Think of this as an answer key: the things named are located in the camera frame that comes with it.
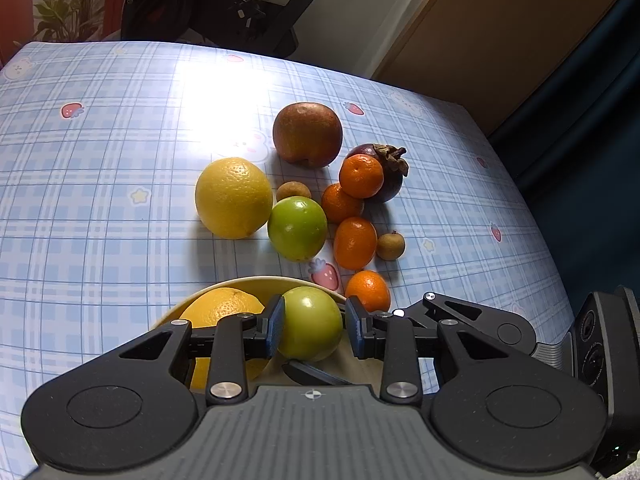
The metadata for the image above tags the dark purple mangosteen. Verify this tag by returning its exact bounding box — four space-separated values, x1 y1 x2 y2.
345 143 409 204

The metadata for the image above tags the black exercise bike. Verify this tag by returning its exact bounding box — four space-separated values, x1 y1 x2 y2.
120 0 411 56

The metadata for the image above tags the green round fruit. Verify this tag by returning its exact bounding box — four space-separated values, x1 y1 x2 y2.
267 196 329 262
277 286 345 362

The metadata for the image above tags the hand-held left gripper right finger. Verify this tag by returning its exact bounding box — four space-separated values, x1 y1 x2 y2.
345 296 506 406

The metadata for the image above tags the brown wooden cabinet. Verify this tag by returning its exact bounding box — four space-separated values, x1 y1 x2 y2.
372 0 631 133

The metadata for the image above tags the small brown longan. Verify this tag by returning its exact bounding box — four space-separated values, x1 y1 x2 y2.
376 230 406 261
276 181 312 204

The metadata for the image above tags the beige plate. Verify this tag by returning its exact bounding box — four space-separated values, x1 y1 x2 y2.
150 275 388 393

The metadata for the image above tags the small orange tangerine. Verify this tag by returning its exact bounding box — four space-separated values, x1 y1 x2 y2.
321 183 365 224
345 270 391 313
339 153 385 199
333 216 378 271

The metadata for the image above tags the red-brown apple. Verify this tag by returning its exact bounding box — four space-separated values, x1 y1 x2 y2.
272 102 344 168

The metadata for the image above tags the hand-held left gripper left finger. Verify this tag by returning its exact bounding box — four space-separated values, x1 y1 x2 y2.
117 295 287 406

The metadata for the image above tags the large yellow orange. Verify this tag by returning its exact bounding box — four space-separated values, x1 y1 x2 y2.
195 156 274 240
179 287 271 392

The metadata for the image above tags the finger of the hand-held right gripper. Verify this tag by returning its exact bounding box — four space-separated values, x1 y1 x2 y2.
404 291 501 341

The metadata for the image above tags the dark blue curtain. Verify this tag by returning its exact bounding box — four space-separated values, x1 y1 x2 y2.
487 0 640 306

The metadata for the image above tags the blue plaid tablecloth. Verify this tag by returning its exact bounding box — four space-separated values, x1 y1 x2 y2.
0 40 573 466

